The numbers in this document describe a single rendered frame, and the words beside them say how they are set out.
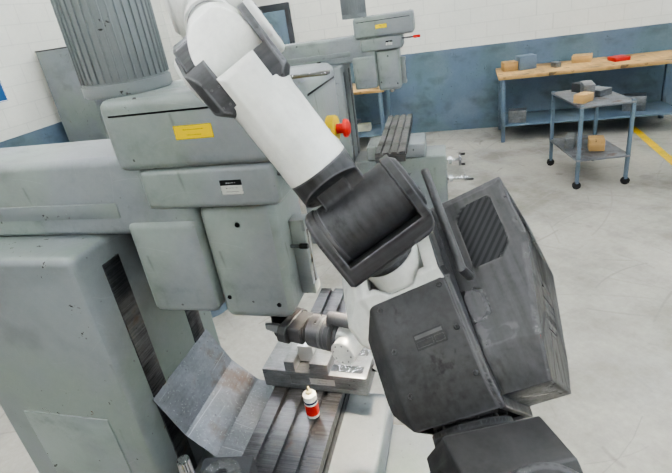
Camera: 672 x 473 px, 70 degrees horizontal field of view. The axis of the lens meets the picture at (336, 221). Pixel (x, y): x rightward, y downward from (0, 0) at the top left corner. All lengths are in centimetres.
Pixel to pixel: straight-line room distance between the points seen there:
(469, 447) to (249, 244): 69
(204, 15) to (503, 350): 57
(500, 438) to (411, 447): 105
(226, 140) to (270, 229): 23
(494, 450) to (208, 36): 60
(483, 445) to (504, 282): 21
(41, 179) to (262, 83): 87
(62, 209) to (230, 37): 84
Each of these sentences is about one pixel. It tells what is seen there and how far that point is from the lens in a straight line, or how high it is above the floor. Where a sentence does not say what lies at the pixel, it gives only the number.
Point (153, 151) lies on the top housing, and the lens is 111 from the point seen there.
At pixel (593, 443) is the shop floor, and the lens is 272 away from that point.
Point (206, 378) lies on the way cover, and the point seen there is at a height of 97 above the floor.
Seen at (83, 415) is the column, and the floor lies 106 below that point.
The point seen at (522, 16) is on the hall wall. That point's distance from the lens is 755.
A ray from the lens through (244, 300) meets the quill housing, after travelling 123.
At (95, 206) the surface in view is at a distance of 130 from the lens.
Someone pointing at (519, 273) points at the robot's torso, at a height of 165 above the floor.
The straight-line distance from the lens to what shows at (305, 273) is 122.
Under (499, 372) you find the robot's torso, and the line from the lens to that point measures 68.
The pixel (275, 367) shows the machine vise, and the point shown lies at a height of 97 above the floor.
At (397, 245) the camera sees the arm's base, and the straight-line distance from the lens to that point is 63.
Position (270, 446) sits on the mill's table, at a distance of 150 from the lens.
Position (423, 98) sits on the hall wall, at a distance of 766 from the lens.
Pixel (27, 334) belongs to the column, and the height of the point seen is 134.
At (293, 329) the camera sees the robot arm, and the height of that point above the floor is 125.
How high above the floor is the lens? 200
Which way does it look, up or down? 24 degrees down
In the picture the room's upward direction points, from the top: 9 degrees counter-clockwise
